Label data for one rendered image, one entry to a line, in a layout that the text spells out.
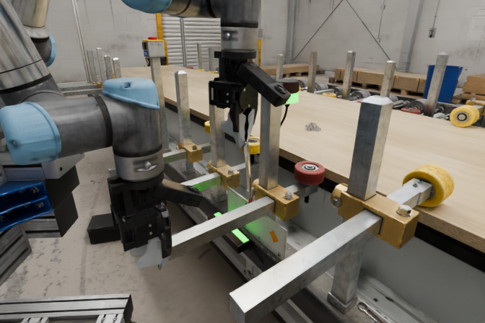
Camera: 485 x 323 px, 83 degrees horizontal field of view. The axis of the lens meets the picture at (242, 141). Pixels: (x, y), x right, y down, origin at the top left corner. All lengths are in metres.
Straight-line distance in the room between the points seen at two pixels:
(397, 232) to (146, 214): 0.40
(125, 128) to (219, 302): 1.28
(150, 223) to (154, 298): 1.18
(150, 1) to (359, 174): 0.43
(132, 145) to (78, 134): 0.07
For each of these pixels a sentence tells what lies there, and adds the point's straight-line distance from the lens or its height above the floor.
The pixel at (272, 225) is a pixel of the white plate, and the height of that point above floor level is 0.79.
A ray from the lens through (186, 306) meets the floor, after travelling 1.59.
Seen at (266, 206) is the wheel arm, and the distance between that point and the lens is 0.68.
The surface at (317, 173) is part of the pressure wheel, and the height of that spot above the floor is 0.91.
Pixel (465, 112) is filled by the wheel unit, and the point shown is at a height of 0.96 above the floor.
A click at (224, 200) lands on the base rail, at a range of 0.98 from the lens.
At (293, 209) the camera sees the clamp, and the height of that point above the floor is 0.84.
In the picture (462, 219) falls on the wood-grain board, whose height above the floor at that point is 0.90.
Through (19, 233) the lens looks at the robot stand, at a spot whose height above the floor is 0.76.
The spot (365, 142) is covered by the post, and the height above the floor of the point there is 1.07.
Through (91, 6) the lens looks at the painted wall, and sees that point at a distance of 8.44.
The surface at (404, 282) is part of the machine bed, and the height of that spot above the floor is 0.66.
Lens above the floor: 1.24
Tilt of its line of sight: 21 degrees down
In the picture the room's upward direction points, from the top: straight up
